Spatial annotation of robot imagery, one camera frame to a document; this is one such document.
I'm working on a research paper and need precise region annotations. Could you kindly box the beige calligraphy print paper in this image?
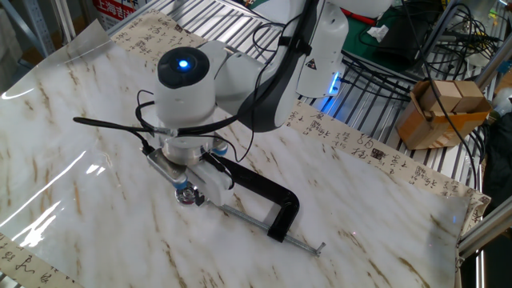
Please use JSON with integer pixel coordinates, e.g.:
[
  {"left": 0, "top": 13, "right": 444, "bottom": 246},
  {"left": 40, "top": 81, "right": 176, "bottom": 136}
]
[{"left": 0, "top": 8, "right": 492, "bottom": 288}]

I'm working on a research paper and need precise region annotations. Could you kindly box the grey steel shelf upright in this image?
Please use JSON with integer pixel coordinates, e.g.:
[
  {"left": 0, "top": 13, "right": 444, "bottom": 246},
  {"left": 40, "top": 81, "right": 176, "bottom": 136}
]
[{"left": 22, "top": 0, "right": 55, "bottom": 57}]

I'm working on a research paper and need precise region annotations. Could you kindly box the white crumpled paper scrap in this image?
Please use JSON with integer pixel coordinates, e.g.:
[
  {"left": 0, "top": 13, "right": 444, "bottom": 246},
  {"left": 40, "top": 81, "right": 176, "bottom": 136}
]
[{"left": 366, "top": 24, "right": 390, "bottom": 43}]

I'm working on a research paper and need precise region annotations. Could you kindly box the black C-clamp with steel screw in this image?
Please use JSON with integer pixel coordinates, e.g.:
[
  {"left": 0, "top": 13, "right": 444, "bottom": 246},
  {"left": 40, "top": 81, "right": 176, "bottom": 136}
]
[{"left": 207, "top": 154, "right": 327, "bottom": 258}]

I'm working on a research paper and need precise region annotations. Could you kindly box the green mat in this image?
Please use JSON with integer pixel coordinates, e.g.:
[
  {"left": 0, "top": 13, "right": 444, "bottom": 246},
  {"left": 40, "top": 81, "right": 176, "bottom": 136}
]
[{"left": 342, "top": 7, "right": 405, "bottom": 73}]

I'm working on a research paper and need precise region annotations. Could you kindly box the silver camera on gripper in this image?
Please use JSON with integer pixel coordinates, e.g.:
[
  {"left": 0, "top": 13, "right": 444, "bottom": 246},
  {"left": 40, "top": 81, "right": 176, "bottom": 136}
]
[{"left": 146, "top": 147, "right": 190, "bottom": 192}]

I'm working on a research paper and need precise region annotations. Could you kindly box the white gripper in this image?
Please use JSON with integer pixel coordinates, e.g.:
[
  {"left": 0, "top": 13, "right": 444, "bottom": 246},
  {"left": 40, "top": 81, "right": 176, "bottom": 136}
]
[{"left": 186, "top": 156, "right": 236, "bottom": 207}]

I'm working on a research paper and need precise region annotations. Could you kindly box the open brown cardboard box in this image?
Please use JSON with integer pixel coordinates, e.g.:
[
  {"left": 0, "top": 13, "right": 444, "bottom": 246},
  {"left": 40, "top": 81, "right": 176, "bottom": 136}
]
[{"left": 395, "top": 78, "right": 493, "bottom": 151}]

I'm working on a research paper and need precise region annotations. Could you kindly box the red and white sign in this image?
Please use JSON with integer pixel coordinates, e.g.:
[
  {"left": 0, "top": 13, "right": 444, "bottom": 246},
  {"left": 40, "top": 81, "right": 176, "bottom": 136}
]
[{"left": 92, "top": 0, "right": 139, "bottom": 22}]

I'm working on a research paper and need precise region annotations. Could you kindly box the small brown cardboard box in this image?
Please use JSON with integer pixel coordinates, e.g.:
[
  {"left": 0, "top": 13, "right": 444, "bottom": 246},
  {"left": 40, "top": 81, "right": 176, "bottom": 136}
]
[
  {"left": 454, "top": 79, "right": 487, "bottom": 113},
  {"left": 418, "top": 81, "right": 463, "bottom": 114}
]

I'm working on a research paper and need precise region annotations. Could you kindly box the aluminium frame profile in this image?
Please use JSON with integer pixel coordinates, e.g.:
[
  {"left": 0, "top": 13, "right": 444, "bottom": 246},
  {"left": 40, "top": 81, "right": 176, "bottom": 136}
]
[
  {"left": 474, "top": 38, "right": 512, "bottom": 91},
  {"left": 458, "top": 202, "right": 512, "bottom": 260}
]

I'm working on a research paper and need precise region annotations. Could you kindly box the black device on green mat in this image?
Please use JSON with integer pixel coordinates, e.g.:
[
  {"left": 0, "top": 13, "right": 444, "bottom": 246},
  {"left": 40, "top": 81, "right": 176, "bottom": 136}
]
[{"left": 374, "top": 7, "right": 431, "bottom": 69}]

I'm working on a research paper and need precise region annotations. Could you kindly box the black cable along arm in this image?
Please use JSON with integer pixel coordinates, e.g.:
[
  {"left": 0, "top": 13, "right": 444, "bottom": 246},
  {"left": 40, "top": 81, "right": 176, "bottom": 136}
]
[{"left": 72, "top": 0, "right": 321, "bottom": 189}]

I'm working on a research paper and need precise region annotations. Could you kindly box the silver metal jar lid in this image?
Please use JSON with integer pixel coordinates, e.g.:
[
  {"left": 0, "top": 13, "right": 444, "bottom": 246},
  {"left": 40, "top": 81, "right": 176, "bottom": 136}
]
[{"left": 174, "top": 186, "right": 203, "bottom": 207}]

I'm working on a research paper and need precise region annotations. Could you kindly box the marble pattern plastic sheet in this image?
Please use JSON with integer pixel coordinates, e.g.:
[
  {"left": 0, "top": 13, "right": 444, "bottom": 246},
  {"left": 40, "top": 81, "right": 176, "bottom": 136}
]
[{"left": 0, "top": 18, "right": 470, "bottom": 288}]

